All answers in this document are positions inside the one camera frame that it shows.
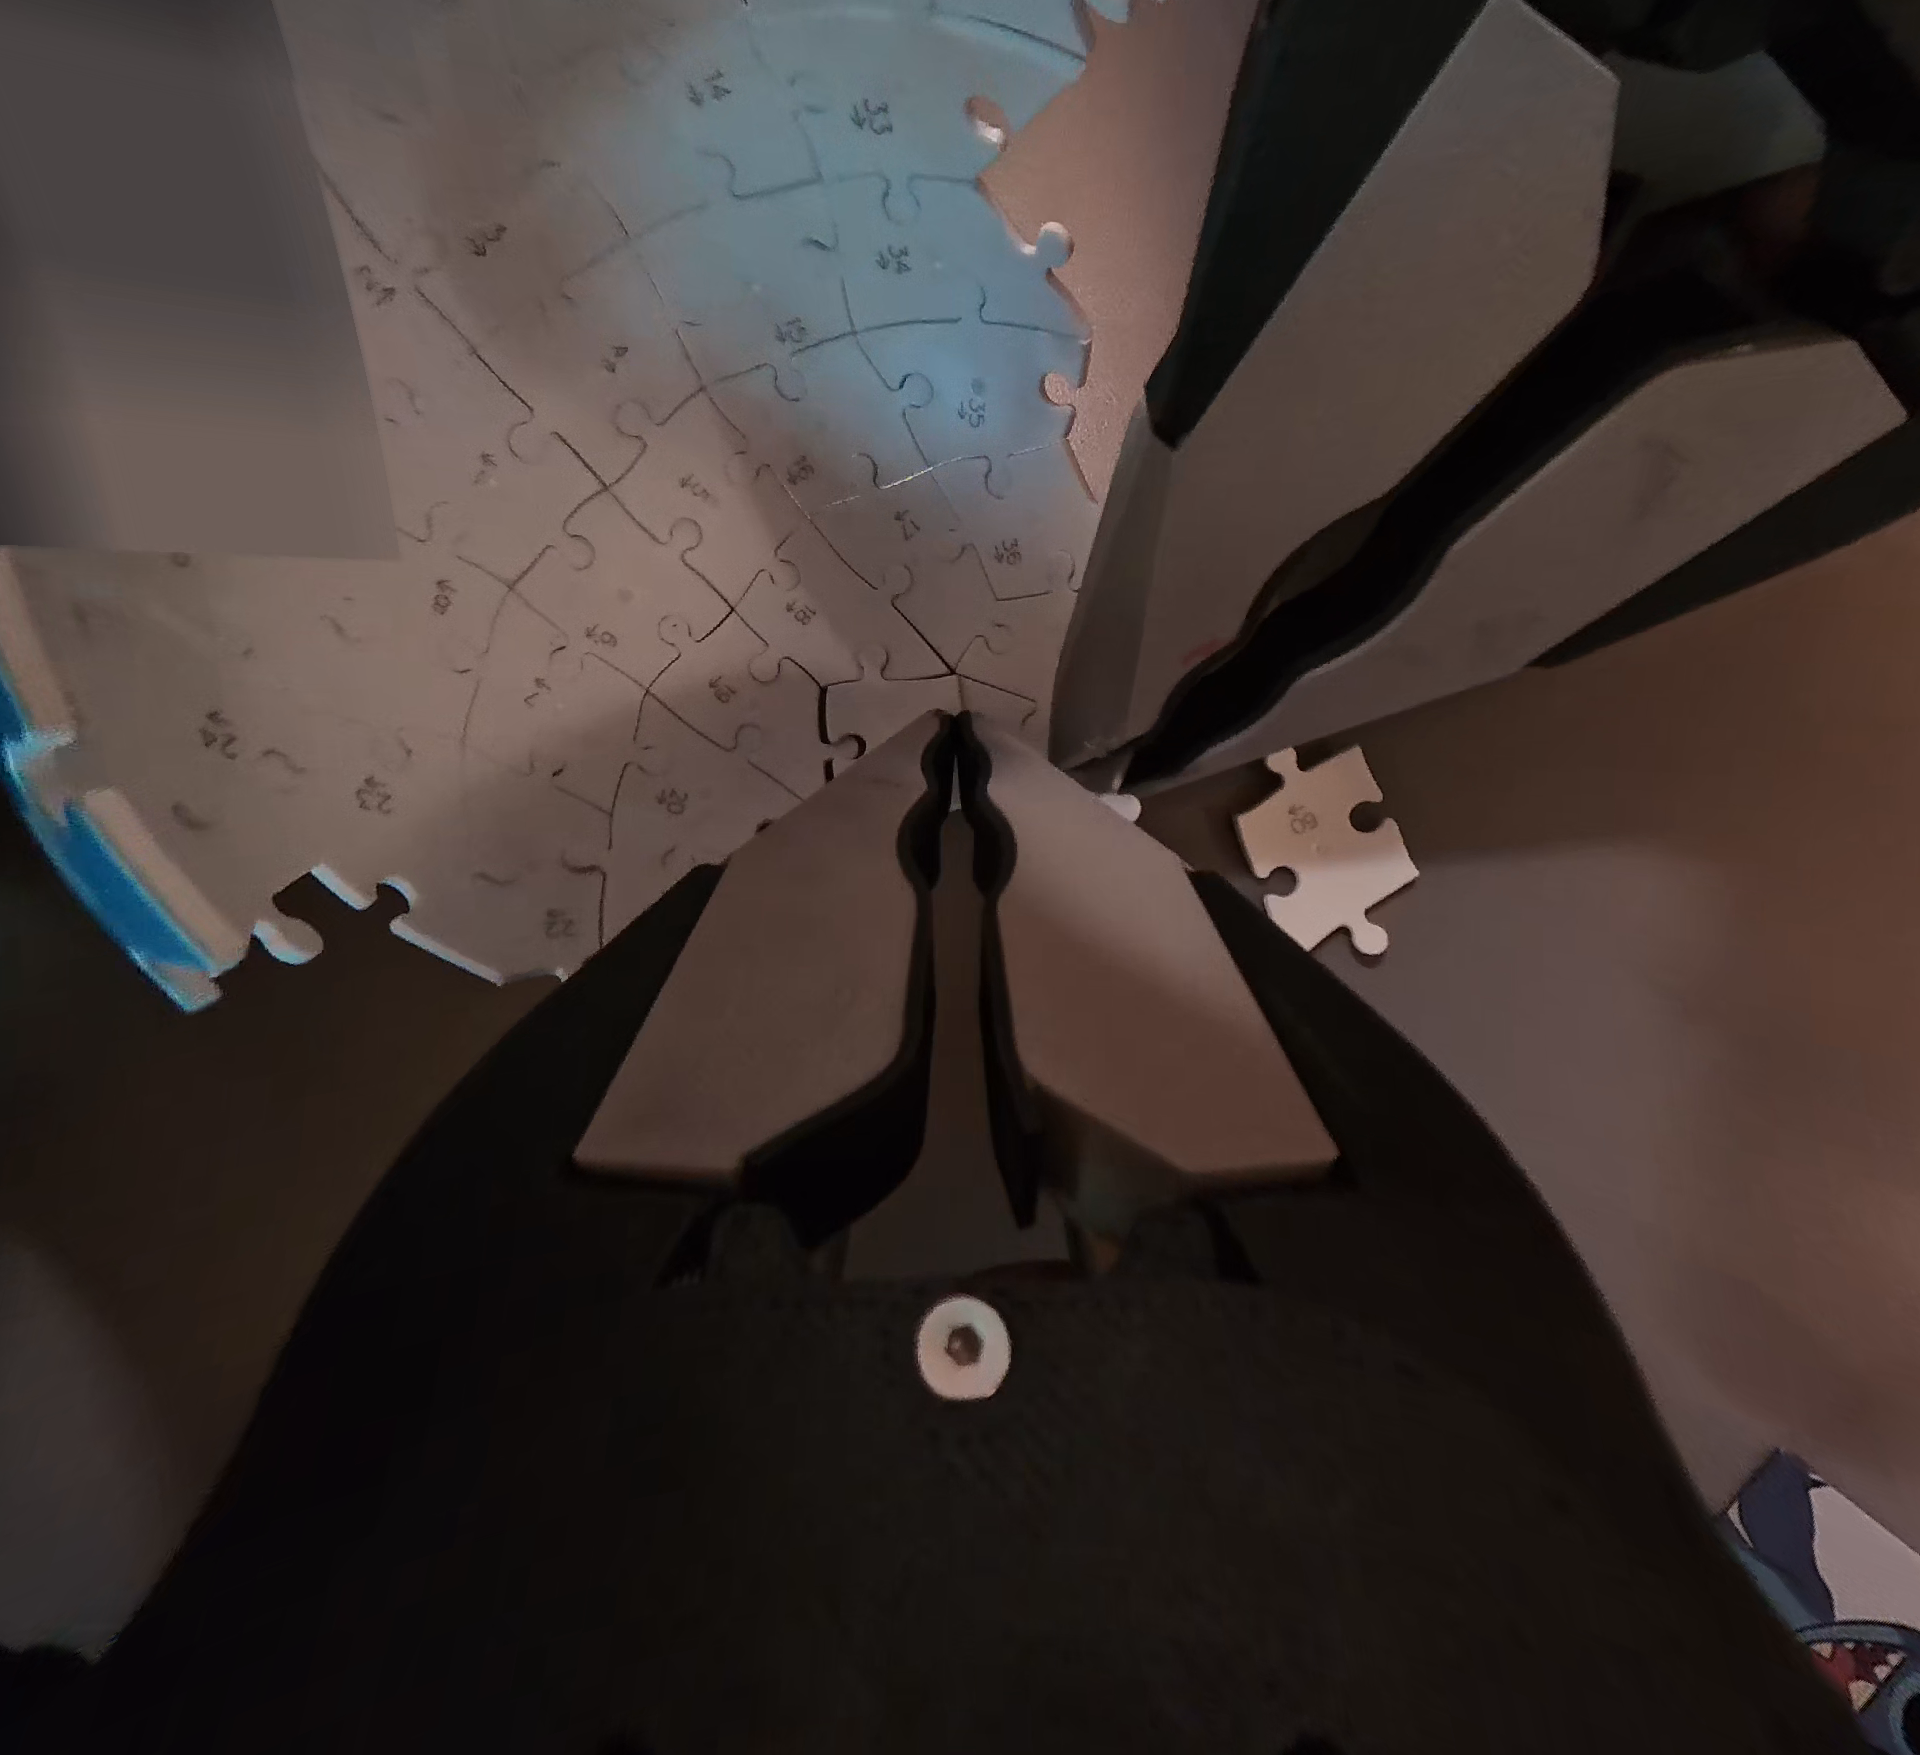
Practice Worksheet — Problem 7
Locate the printed puzzle box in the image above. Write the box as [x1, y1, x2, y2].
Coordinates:
[1710, 1446, 1920, 1755]

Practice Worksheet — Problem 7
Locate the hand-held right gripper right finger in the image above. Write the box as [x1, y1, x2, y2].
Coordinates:
[956, 709, 1344, 1229]

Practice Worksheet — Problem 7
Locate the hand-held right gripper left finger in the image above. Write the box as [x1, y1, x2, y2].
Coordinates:
[566, 709, 955, 1250]

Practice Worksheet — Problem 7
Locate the partly built puzzle ball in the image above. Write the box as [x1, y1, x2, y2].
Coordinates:
[0, 0, 1188, 1015]

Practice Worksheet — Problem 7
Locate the white puzzle piece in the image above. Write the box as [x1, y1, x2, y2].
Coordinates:
[1232, 744, 1421, 958]

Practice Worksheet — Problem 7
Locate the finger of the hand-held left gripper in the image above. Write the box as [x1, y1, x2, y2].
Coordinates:
[1054, 0, 1626, 759]
[1122, 339, 1915, 793]

